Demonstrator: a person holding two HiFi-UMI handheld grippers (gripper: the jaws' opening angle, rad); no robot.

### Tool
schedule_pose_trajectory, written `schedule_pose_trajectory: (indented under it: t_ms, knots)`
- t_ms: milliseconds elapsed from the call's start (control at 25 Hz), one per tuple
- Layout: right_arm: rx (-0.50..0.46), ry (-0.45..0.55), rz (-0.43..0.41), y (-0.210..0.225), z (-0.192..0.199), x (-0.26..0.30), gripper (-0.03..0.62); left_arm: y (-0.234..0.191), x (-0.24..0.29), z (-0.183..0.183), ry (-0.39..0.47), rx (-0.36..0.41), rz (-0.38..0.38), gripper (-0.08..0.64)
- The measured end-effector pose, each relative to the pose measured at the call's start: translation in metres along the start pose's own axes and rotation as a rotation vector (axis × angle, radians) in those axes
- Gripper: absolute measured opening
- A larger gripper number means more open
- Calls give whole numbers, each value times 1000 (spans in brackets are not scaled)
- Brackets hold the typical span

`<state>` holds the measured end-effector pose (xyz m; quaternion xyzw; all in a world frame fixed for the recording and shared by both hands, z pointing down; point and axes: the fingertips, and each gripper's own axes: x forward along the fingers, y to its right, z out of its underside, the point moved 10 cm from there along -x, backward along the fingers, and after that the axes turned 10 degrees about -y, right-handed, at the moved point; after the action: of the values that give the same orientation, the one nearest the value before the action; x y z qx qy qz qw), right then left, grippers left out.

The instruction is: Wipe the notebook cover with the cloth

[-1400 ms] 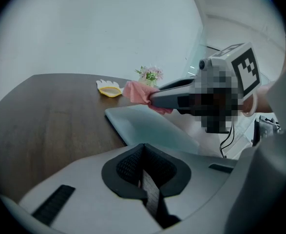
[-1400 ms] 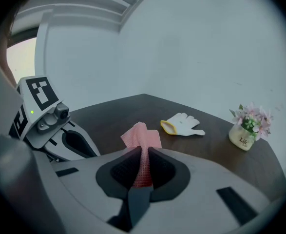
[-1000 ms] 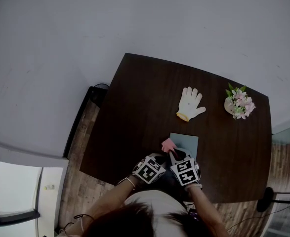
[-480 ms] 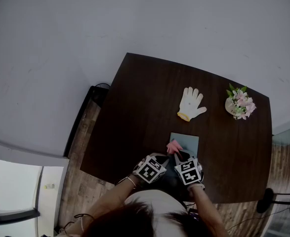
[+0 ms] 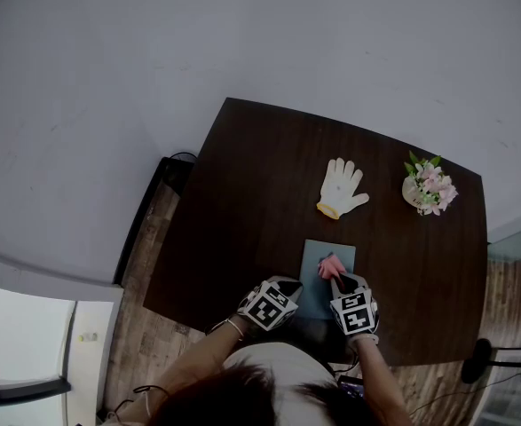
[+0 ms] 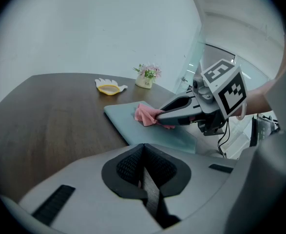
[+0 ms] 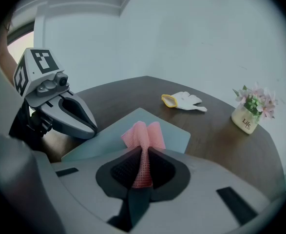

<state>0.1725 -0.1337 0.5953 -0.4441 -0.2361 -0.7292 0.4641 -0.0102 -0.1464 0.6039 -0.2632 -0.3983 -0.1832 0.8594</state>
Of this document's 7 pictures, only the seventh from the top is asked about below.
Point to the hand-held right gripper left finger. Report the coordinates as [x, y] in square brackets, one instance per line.
[89, 179]

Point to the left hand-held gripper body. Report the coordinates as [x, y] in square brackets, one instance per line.
[44, 60]

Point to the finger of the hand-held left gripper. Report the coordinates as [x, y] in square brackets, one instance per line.
[60, 123]
[77, 107]

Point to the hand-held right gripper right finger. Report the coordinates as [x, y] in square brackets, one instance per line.
[201, 179]

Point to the grey-blue rectangular mat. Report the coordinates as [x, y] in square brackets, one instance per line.
[108, 138]

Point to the pink cloth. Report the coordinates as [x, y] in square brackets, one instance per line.
[142, 135]

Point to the person's left forearm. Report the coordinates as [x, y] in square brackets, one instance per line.
[6, 62]

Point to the cream pot with pink flowers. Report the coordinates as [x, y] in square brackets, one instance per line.
[245, 121]

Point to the white work glove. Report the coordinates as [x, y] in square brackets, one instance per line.
[186, 101]

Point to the window with dark frame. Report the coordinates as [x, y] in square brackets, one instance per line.
[21, 47]

